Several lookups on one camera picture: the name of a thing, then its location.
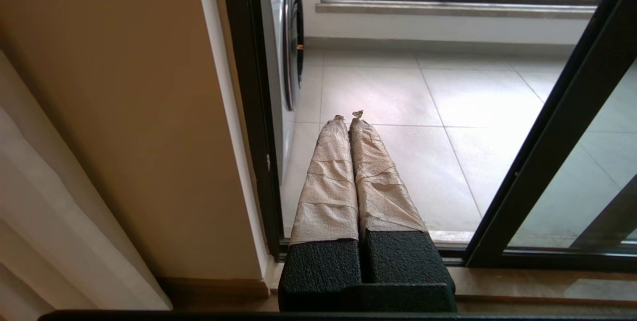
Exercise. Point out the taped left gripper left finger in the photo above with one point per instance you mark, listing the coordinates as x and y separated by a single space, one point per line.
323 261

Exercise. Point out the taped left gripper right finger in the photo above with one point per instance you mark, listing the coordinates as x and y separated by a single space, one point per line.
398 261

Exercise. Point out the dark framed sliding glass door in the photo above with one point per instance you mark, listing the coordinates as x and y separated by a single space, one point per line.
552 137

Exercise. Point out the silver front-load washing machine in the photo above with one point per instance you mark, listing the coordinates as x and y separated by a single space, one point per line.
278 62

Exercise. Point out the long grey stone window sill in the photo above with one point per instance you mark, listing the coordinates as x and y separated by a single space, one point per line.
448 10

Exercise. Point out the white curtain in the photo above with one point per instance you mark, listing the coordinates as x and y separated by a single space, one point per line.
50 211

